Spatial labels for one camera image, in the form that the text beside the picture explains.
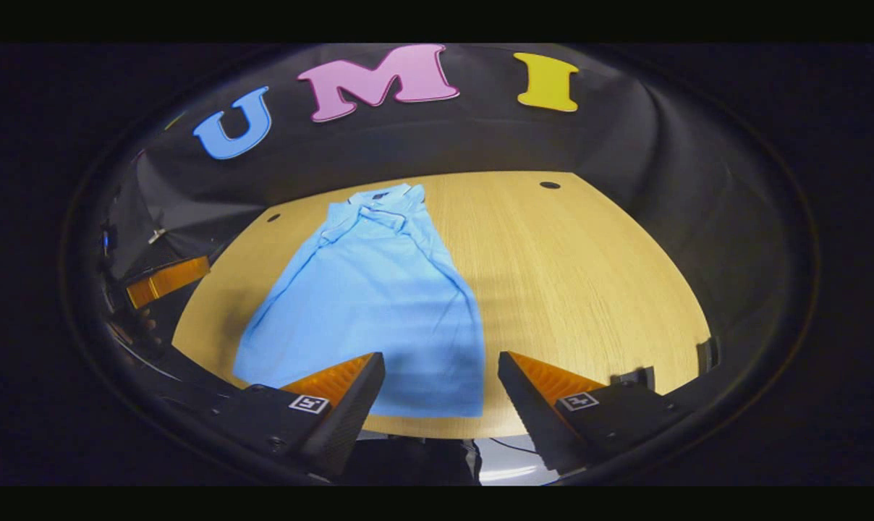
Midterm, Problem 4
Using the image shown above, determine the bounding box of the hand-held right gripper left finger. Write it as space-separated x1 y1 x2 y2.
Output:
205 352 386 480

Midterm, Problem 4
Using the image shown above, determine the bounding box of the black backdrop cloth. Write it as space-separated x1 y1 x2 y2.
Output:
103 43 789 341

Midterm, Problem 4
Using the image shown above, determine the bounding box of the thin black cable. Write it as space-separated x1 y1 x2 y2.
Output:
489 437 539 457

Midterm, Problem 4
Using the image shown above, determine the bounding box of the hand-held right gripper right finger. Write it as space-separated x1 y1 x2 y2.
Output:
498 351 687 475

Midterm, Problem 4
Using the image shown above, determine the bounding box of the light blue T-shirt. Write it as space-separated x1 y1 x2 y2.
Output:
232 183 486 418

